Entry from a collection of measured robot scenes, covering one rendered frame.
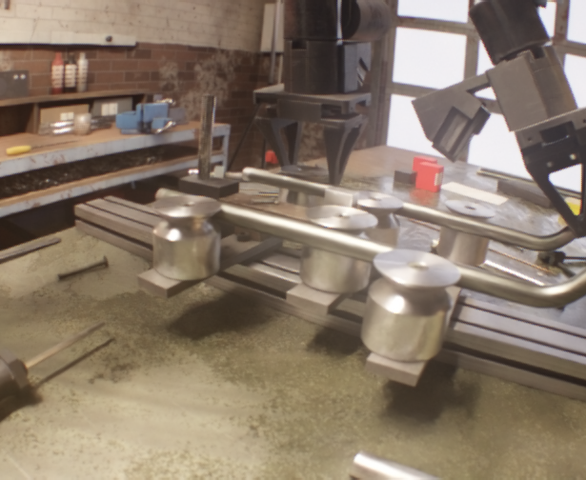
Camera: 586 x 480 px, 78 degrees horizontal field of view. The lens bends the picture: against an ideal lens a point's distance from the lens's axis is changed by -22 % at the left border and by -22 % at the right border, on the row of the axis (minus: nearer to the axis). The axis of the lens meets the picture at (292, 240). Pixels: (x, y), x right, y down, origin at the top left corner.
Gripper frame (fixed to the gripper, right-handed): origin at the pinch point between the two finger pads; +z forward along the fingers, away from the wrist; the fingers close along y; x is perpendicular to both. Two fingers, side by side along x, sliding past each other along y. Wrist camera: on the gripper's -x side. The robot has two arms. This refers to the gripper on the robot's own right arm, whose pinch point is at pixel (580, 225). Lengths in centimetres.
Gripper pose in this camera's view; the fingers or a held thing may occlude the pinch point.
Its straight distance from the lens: 38.5
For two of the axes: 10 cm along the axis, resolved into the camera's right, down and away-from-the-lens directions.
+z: 3.6, 9.3, 0.7
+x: 7.9, -2.6, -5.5
